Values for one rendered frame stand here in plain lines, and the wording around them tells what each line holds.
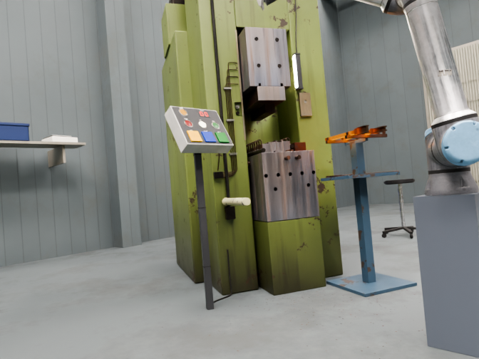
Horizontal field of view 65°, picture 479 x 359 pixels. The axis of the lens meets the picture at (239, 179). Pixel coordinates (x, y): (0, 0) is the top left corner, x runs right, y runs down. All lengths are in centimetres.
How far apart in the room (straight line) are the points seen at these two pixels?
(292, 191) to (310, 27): 127
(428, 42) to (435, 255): 80
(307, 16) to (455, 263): 208
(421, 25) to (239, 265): 176
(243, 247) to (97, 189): 367
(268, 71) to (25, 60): 402
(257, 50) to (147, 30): 450
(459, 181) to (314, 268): 124
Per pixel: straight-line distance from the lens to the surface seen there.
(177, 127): 212
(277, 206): 243
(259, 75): 259
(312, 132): 282
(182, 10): 354
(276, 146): 252
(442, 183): 165
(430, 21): 159
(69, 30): 633
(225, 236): 253
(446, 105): 152
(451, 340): 176
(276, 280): 248
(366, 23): 1155
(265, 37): 270
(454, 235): 164
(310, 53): 297
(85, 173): 586
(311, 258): 256
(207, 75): 263
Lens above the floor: 68
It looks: 2 degrees up
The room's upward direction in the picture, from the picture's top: 5 degrees counter-clockwise
